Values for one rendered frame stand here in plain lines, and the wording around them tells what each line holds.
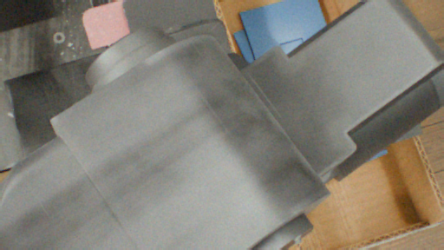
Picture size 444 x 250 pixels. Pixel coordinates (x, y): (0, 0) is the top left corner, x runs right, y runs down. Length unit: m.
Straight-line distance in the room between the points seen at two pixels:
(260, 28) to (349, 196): 0.17
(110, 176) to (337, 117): 0.10
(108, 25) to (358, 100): 0.17
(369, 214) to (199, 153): 0.48
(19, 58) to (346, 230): 0.32
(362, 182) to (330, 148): 0.41
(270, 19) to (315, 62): 0.43
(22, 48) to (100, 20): 0.32
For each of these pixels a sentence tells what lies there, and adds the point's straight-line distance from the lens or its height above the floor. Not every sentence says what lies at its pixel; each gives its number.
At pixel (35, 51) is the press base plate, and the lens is 0.76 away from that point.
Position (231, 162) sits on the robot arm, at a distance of 0.25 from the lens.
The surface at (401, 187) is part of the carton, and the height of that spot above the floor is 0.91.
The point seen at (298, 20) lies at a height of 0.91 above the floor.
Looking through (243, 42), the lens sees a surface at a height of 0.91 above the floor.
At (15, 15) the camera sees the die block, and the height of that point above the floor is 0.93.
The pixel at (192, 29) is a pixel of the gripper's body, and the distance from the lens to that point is 0.43.
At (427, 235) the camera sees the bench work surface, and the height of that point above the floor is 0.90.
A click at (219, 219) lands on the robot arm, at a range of 0.25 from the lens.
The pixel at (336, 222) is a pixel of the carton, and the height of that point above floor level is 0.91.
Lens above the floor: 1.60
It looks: 75 degrees down
